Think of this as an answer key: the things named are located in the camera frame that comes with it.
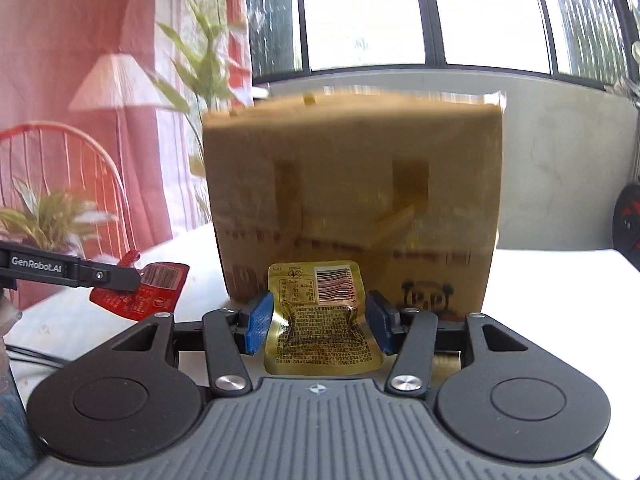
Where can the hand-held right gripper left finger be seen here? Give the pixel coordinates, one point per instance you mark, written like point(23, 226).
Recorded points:
point(260, 325)

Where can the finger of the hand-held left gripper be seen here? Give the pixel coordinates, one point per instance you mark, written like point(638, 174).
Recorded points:
point(112, 276)

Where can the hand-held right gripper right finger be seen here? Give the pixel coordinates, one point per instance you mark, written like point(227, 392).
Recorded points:
point(380, 325)

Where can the red snack packet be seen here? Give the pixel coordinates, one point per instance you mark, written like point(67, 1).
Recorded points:
point(160, 285)

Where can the gold snack packet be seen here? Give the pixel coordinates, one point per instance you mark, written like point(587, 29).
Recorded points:
point(447, 364)
point(320, 330)

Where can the brown cardboard box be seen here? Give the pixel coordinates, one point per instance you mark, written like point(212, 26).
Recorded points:
point(350, 185)

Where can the dark blue cloth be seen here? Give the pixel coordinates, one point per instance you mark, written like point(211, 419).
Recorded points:
point(17, 410)

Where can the white patterned tablecloth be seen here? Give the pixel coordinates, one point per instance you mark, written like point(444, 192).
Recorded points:
point(550, 285)

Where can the printed backdrop curtain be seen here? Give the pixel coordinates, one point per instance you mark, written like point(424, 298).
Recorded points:
point(60, 35)

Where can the black exercise bike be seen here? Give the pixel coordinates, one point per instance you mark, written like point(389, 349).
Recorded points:
point(627, 220)

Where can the dark framed window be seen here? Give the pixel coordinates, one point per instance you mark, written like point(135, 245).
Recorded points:
point(435, 10)

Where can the small white hanging cloth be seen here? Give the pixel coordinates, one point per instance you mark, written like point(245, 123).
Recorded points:
point(636, 50)

